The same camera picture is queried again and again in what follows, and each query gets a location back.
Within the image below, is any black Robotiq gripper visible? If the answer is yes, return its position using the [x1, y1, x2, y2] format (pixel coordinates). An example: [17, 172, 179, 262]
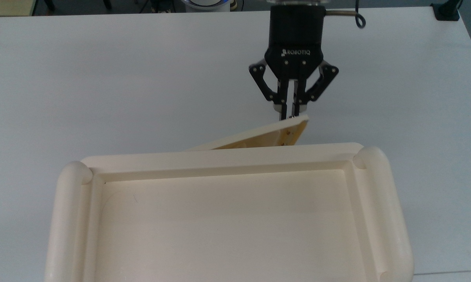
[248, 5, 340, 121]

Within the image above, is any cream cabinet door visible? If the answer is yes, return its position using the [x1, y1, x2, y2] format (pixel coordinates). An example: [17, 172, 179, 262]
[186, 114, 310, 152]

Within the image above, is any large cream tray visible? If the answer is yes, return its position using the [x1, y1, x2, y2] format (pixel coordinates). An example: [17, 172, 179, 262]
[44, 142, 415, 282]

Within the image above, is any yellow wooden desk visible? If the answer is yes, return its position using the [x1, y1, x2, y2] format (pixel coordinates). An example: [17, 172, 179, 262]
[0, 0, 37, 17]

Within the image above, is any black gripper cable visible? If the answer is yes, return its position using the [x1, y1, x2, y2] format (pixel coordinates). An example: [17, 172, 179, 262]
[325, 0, 367, 29]

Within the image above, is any black table clamp mount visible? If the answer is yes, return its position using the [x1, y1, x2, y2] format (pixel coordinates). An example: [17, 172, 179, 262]
[430, 0, 464, 21]

